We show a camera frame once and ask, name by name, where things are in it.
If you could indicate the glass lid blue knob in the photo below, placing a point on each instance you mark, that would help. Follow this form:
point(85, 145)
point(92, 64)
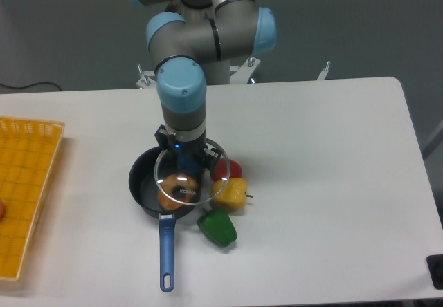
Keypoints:
point(168, 163)

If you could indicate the green bell pepper toy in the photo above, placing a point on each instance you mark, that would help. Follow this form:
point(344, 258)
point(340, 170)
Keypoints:
point(217, 226)

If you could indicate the white table leg bracket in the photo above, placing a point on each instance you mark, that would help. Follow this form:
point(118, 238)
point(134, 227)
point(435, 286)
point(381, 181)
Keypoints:
point(325, 71)

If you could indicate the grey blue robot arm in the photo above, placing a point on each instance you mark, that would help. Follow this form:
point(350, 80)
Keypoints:
point(180, 46)

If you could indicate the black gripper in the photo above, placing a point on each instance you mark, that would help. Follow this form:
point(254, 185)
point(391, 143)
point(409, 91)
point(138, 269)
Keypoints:
point(208, 156)

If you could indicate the red bell pepper toy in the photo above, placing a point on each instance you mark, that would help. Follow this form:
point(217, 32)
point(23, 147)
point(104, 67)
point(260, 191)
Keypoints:
point(220, 170)

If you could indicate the black table corner device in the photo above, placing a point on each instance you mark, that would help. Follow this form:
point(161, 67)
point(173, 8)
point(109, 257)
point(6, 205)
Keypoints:
point(435, 267)

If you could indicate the yellow bell pepper toy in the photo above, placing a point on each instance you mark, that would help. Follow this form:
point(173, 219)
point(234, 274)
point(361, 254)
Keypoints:
point(230, 195)

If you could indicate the orange shrimp ring toy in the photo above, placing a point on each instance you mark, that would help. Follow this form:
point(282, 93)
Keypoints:
point(178, 188)

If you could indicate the yellow plastic basket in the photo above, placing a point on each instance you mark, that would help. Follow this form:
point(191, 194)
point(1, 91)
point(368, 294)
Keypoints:
point(28, 151)

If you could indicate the dark pot blue handle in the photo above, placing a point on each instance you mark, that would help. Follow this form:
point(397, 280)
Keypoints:
point(144, 191)

